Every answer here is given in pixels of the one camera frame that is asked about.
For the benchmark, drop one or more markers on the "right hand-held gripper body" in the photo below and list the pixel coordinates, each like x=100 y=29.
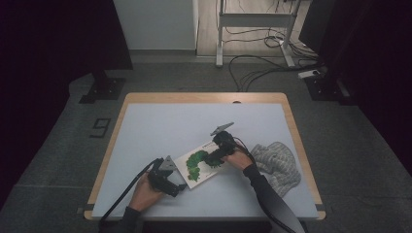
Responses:
x=224 y=144

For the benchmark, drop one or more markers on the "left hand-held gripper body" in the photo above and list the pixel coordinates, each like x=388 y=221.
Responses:
x=162 y=179

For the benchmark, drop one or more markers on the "white picture book green print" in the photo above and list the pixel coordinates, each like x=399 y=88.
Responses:
x=197 y=179

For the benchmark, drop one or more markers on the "grey striped knit cloth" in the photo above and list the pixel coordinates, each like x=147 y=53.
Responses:
x=278 y=168

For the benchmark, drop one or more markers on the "person's right hand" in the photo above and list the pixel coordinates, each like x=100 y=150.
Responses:
x=239 y=160

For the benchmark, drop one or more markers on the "person's left hand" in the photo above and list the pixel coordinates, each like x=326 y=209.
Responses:
x=144 y=195

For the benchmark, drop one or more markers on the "white table mat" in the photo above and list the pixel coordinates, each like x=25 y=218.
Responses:
x=194 y=116

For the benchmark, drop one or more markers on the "wooden table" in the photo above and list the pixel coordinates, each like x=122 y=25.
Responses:
x=207 y=97

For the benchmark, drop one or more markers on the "black tape strip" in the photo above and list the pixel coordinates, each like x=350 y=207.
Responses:
x=320 y=207
x=86 y=207

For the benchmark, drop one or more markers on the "black stand base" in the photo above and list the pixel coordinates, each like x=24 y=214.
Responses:
x=324 y=89
x=105 y=89

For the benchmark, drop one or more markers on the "white power strip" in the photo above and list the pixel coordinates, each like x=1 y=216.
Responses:
x=308 y=74

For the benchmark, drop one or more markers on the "white cabinet panel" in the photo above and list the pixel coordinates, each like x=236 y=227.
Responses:
x=155 y=22

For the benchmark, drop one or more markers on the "white metal desk frame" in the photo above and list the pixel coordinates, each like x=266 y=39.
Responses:
x=256 y=20

